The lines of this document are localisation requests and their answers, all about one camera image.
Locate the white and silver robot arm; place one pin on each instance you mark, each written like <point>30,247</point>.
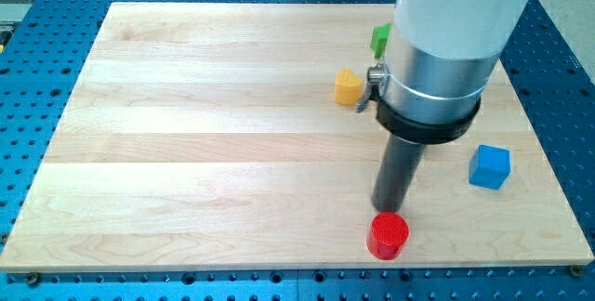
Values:
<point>437,62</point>

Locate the blue cube block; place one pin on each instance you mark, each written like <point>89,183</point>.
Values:
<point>489,167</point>

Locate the yellow heart block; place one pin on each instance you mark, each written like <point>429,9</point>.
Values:
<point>348,87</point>

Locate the wooden board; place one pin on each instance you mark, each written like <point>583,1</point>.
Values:
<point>206,137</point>

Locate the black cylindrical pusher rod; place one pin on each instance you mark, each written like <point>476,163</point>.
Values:
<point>399,164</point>

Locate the green block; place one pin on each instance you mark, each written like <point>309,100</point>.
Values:
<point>379,39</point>

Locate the red cylinder block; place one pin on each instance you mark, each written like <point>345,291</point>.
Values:
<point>387,235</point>

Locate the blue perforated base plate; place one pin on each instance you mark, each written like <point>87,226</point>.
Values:
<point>49,48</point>

